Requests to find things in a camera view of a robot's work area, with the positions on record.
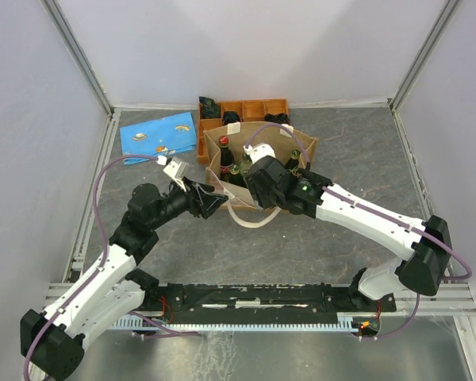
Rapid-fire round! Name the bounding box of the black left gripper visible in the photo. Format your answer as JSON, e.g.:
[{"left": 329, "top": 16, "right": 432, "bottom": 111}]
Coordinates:
[{"left": 149, "top": 175, "right": 229, "bottom": 229}]

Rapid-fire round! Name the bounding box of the dark green yellow-label bottle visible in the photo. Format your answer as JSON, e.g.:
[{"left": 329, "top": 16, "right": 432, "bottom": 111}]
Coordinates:
[{"left": 285, "top": 149, "right": 301, "bottom": 173}]

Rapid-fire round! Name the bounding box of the clear glass bottle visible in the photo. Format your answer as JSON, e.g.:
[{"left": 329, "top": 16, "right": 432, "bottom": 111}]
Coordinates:
[{"left": 239, "top": 153, "right": 252, "bottom": 177}]

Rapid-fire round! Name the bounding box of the burlap canvas tote bag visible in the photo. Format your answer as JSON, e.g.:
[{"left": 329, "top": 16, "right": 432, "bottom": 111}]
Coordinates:
[{"left": 204, "top": 121, "right": 318, "bottom": 229}]

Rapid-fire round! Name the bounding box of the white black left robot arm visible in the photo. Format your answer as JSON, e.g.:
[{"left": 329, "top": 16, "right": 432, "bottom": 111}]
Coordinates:
[{"left": 20, "top": 179, "right": 228, "bottom": 380}]

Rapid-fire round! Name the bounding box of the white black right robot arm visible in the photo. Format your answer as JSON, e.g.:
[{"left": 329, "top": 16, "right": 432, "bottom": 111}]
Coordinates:
[{"left": 245, "top": 156, "right": 451, "bottom": 310}]

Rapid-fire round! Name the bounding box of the small green glass bottle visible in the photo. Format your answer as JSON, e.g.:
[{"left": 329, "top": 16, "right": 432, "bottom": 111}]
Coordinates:
[{"left": 228, "top": 164, "right": 247, "bottom": 188}]

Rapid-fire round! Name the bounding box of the red cap cola bottle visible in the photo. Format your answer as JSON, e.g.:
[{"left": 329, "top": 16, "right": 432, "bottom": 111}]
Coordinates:
[{"left": 218, "top": 135, "right": 235, "bottom": 182}]

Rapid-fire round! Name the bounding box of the blue patterned cloth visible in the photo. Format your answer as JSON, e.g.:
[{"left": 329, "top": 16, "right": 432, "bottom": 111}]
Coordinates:
[{"left": 120, "top": 112, "right": 198, "bottom": 165}]

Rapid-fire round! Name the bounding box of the orange wooden compartment tray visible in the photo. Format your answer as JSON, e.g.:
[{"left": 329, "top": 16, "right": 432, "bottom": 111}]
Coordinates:
[{"left": 196, "top": 98, "right": 289, "bottom": 164}]

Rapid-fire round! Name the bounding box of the dark patterned packet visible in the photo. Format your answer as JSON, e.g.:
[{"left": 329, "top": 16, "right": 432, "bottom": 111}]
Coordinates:
[{"left": 198, "top": 96, "right": 221, "bottom": 119}]

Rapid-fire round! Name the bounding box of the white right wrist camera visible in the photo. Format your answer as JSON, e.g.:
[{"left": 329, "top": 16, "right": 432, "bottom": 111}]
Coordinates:
[{"left": 244, "top": 143, "right": 276, "bottom": 164}]

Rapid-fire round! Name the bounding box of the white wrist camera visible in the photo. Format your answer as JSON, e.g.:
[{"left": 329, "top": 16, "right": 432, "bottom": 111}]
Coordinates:
[
  {"left": 156, "top": 156, "right": 188, "bottom": 191},
  {"left": 244, "top": 143, "right": 276, "bottom": 164}
]

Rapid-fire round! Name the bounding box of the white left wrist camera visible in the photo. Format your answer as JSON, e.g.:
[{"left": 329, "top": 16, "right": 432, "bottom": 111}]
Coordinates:
[{"left": 156, "top": 156, "right": 188, "bottom": 191}]

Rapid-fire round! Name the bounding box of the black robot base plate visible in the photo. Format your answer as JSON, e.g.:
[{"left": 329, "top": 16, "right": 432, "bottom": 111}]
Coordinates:
[{"left": 133, "top": 283, "right": 397, "bottom": 328}]

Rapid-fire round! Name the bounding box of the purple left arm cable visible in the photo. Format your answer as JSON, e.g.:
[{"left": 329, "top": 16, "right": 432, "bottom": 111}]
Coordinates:
[{"left": 22, "top": 155, "right": 202, "bottom": 381}]

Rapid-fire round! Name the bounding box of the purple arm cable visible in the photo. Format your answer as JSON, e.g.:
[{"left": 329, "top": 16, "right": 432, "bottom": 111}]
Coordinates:
[
  {"left": 247, "top": 123, "right": 474, "bottom": 341},
  {"left": 22, "top": 155, "right": 202, "bottom": 381}
]

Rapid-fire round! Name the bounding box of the light blue cable duct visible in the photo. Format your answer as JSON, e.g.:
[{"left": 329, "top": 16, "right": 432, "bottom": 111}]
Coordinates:
[{"left": 110, "top": 311, "right": 362, "bottom": 331}]

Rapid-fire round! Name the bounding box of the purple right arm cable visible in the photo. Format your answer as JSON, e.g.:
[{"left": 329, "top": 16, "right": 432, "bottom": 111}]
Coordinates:
[{"left": 247, "top": 123, "right": 474, "bottom": 341}]

